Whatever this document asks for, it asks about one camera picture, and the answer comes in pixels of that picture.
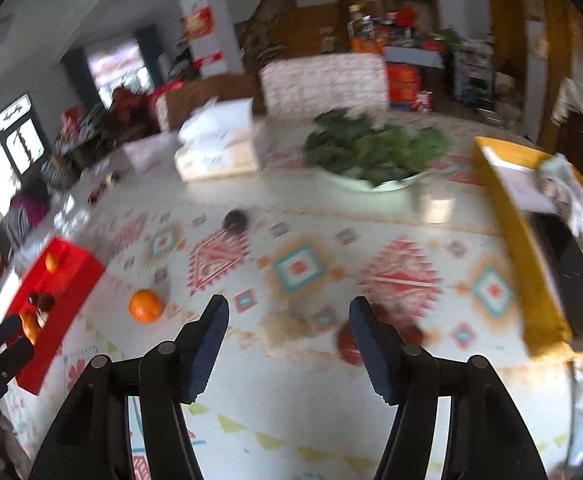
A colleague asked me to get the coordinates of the red wall calendar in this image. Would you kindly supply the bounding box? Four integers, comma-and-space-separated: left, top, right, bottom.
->
182, 4, 218, 38

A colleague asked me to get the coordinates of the red cloth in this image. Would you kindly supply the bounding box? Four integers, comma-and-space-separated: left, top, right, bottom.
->
109, 86, 155, 133

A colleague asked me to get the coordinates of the large red date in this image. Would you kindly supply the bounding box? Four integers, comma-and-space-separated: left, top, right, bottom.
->
336, 322, 365, 366

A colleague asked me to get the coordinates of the plate of green spinach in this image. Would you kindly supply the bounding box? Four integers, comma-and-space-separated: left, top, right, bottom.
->
304, 108, 452, 186

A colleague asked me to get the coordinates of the white tissue box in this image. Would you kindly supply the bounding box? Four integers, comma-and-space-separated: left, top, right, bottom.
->
174, 99, 262, 183

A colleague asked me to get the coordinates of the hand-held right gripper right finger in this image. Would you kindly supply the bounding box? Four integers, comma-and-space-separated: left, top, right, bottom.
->
349, 296, 552, 480

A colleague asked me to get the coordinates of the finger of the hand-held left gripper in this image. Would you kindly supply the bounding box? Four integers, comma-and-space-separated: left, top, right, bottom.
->
0, 337, 36, 378
0, 316, 25, 348

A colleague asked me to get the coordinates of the wooden chair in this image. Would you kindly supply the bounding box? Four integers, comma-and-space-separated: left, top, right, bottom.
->
164, 74, 256, 128

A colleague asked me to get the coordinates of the black flat item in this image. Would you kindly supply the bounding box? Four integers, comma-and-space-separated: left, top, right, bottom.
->
529, 212, 583, 341

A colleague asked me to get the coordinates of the blue checkered tablecloth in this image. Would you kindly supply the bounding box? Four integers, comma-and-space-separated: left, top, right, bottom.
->
384, 46, 445, 68

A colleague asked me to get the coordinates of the white lace cloth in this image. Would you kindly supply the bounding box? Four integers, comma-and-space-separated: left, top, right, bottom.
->
551, 77, 583, 133

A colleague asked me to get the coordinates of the white cylinder block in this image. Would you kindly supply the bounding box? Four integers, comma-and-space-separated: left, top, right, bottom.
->
419, 195, 455, 226

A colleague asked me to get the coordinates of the yellow box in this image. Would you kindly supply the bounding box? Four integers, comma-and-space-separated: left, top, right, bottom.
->
474, 136, 583, 358

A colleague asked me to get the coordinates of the white glove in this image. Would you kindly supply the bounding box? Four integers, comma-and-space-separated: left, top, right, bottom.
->
539, 155, 583, 243

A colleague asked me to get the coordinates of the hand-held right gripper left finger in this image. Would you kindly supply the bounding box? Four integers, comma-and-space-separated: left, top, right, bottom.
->
29, 294, 231, 480

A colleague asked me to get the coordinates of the red box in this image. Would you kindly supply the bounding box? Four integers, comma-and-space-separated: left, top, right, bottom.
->
4, 237, 106, 395

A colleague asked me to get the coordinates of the white oval plate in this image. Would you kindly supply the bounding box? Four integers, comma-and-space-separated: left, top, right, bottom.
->
316, 160, 435, 193

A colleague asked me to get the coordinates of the grey curtain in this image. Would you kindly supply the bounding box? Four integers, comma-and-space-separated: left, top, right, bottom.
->
136, 25, 166, 83
62, 50, 103, 111

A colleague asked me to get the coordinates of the patterned white chair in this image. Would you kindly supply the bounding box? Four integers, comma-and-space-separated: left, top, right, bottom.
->
259, 54, 389, 116

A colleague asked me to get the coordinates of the metal shelf rack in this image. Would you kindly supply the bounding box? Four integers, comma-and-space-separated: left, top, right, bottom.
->
454, 40, 496, 108

